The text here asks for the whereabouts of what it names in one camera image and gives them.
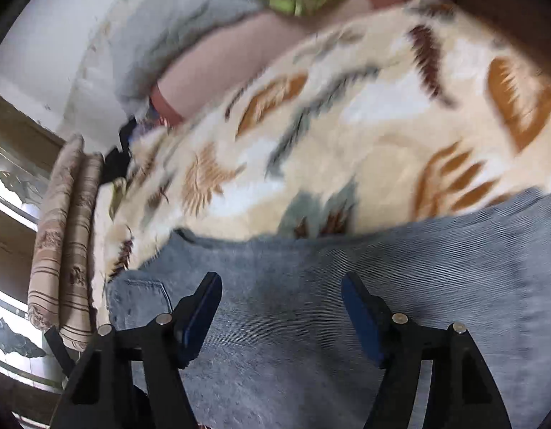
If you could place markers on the etched glass window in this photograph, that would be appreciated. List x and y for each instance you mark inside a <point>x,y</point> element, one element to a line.
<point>12,178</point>

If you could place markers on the dark cloth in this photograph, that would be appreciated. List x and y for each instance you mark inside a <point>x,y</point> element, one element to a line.
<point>117,161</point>

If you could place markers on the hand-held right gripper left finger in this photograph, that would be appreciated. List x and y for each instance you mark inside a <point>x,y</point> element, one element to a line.
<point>199,319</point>

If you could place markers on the grey-blue denim pants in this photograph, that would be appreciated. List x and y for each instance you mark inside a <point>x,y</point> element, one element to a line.
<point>293,286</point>

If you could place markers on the light grey cloth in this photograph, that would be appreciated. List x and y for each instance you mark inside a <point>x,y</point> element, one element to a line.
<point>168,22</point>

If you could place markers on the brown wooden headboard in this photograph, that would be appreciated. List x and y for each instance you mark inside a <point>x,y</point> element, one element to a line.
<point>503,0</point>

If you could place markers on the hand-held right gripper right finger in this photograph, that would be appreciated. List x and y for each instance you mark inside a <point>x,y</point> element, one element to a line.
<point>364,319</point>

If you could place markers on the leaf-printed fleece blanket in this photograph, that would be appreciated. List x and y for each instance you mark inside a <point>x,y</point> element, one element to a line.
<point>347,152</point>

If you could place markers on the beige striped cushion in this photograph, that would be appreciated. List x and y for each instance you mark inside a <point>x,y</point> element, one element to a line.
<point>61,232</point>

